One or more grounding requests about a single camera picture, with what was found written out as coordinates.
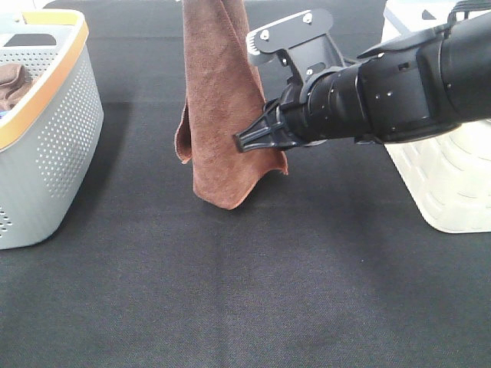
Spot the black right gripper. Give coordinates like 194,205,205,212
234,84,326,153

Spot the brown microfiber towel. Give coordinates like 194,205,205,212
174,0,288,209

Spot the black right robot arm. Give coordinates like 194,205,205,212
234,1,490,152

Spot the brown towel in basket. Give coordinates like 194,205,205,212
1,64,37,113

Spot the white woven-pattern storage basket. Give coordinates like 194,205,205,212
381,1,490,233

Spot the grey perforated laundry basket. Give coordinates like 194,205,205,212
1,9,104,249

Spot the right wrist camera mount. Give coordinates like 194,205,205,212
245,8,346,84

